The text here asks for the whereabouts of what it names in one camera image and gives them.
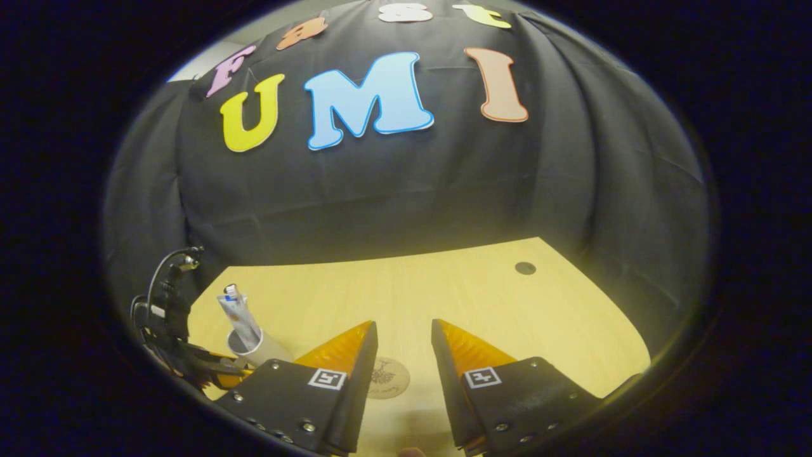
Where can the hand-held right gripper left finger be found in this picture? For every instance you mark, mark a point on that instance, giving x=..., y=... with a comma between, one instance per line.
x=361, y=381

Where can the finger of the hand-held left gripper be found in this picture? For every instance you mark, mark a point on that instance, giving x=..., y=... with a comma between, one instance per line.
x=228, y=373

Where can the light wooden desktop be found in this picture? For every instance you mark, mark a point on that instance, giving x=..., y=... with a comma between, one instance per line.
x=444, y=285

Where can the white toothpaste tube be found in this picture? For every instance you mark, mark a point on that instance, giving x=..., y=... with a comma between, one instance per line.
x=242, y=320

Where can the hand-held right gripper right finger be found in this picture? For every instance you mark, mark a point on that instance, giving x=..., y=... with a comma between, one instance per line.
x=447, y=381

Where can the black backdrop cloth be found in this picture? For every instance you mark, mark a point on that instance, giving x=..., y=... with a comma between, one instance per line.
x=412, y=190

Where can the round cork coaster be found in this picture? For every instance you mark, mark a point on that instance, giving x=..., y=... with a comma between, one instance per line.
x=388, y=381

